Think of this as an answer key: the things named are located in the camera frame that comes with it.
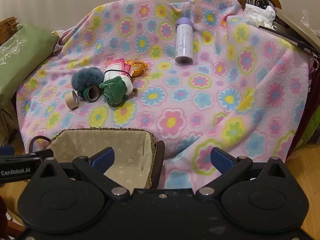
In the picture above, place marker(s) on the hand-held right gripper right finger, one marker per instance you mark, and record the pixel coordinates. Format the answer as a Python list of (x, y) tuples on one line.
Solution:
[(221, 159)]

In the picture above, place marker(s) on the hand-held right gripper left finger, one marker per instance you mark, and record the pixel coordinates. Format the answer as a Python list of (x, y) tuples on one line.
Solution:
[(103, 158)]

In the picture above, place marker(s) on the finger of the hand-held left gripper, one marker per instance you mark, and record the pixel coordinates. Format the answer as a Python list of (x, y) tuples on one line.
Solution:
[(5, 150)]

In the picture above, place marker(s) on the woven basket with fabric liner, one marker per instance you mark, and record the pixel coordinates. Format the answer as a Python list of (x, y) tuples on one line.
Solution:
[(105, 141)]

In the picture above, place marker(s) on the green tape roll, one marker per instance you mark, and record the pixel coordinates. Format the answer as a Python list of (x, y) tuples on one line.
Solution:
[(87, 94)]

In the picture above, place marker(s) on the brown tape roll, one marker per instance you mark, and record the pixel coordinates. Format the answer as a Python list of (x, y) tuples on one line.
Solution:
[(71, 100)]

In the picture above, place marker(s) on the green plush toy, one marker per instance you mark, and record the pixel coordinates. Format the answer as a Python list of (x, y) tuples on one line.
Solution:
[(113, 91)]

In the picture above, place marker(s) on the pink floral fleece blanket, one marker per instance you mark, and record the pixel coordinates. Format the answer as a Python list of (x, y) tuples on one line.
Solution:
[(175, 100)]

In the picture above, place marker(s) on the blue fluffy pompom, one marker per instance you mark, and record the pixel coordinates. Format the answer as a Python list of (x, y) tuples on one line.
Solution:
[(86, 77)]

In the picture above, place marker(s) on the green cushion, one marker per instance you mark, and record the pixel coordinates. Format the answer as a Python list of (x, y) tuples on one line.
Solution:
[(20, 62)]

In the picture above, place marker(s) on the pink and white rolled towel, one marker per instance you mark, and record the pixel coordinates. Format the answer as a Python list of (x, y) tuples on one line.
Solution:
[(116, 68)]

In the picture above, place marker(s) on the brown wicker basket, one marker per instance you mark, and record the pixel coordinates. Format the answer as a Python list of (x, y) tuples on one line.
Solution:
[(7, 28)]

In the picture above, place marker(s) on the purple and white bottle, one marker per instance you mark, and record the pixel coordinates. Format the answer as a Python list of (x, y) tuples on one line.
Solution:
[(184, 42)]

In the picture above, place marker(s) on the white plastic bag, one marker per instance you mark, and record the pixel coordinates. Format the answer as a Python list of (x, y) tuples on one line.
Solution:
[(260, 16)]

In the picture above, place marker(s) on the black and white striped cloth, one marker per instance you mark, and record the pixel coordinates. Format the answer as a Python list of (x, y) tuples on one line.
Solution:
[(257, 1)]

